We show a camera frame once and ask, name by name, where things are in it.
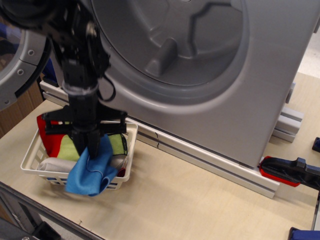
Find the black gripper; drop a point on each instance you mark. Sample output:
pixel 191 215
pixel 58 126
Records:
pixel 85 115

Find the blue felt cloth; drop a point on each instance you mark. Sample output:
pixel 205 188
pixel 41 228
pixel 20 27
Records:
pixel 91 176

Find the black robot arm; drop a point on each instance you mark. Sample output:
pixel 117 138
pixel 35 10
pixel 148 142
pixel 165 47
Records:
pixel 75 40

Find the washing machine door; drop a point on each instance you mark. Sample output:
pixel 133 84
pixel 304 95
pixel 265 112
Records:
pixel 23 56

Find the grey toy washing machine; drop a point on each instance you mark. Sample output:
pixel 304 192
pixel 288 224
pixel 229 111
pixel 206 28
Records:
pixel 213 73

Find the green felt sock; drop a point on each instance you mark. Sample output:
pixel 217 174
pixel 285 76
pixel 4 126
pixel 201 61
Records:
pixel 68 150

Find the red felt cloth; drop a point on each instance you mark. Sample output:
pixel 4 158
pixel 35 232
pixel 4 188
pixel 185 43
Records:
pixel 51 142

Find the white folded cloth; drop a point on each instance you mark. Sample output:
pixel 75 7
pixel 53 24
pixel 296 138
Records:
pixel 53 164

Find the white plastic basket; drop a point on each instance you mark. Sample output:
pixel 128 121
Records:
pixel 36 153

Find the red black clamp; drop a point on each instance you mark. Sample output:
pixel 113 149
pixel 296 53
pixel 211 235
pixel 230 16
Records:
pixel 290 172

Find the blue black clamp corner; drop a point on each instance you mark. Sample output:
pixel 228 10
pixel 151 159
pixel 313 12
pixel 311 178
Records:
pixel 297 234

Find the black clamp at edge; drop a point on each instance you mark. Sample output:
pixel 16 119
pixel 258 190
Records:
pixel 316 145

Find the grey metal table frame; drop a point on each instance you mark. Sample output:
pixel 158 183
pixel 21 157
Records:
pixel 34 221

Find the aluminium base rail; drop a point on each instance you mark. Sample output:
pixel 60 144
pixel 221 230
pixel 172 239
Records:
pixel 200 160

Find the aluminium side bracket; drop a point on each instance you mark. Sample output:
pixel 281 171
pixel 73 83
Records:
pixel 289 121

